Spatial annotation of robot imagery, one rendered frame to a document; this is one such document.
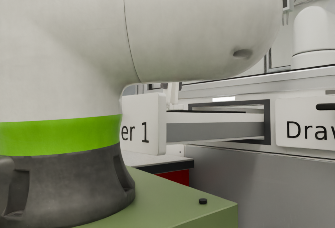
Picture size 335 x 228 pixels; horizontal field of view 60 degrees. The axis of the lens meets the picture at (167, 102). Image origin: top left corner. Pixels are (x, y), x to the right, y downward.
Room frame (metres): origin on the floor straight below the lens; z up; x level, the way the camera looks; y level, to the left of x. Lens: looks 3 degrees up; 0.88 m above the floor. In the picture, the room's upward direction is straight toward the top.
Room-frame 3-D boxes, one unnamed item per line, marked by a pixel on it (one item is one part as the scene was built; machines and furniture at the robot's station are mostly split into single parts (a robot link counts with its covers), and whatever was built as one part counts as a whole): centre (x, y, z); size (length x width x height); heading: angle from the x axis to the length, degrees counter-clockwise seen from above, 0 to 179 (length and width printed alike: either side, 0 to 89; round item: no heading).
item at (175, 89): (0.65, -0.02, 0.95); 0.03 x 0.01 x 0.07; 26
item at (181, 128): (0.75, -0.06, 0.86); 0.40 x 0.26 x 0.06; 128
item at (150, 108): (0.61, 0.10, 0.87); 0.29 x 0.02 x 0.11; 38
